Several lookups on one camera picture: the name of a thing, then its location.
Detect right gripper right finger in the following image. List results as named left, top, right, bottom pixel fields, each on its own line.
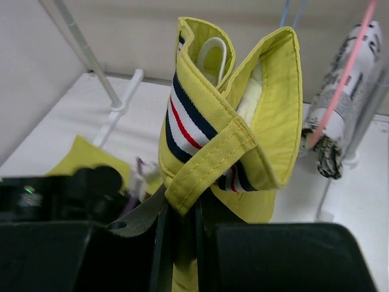
left=194, top=201, right=376, bottom=291

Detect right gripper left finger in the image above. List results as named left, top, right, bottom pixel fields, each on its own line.
left=1, top=187, right=169, bottom=291

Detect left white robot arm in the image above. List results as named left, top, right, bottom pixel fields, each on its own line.
left=1, top=165, right=128, bottom=224

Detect light blue wire hanger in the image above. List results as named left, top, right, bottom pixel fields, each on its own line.
left=278, top=0, right=308, bottom=30

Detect yellow trousers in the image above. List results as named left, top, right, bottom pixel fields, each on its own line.
left=52, top=17, right=303, bottom=291

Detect newspaper print garment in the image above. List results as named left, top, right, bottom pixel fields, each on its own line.
left=299, top=21, right=383, bottom=179

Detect white clothes rack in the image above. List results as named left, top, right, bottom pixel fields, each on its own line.
left=40, top=1, right=145, bottom=148

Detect pink plastic hanger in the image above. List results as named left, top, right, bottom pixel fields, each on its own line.
left=308, top=0, right=378, bottom=148

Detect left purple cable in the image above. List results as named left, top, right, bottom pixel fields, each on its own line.
left=123, top=156, right=145, bottom=218

